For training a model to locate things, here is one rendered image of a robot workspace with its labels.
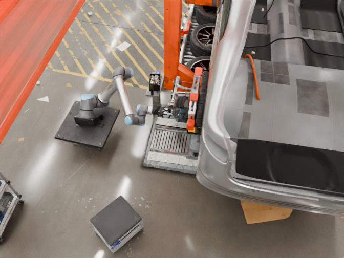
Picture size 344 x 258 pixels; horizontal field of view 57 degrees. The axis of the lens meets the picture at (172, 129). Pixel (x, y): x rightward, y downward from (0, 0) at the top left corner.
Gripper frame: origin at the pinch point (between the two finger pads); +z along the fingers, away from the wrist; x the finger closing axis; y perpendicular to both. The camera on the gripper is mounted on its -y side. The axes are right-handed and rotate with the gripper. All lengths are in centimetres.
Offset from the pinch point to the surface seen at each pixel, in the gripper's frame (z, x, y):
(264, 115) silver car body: 92, 2, -15
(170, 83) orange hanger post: -11, -60, 18
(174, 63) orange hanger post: -7, -60, -13
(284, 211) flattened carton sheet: 138, 53, 82
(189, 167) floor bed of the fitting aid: 26, 18, 75
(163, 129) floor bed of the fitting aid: -14, -33, 76
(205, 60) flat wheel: 26, -126, 34
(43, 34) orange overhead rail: -1, 166, -216
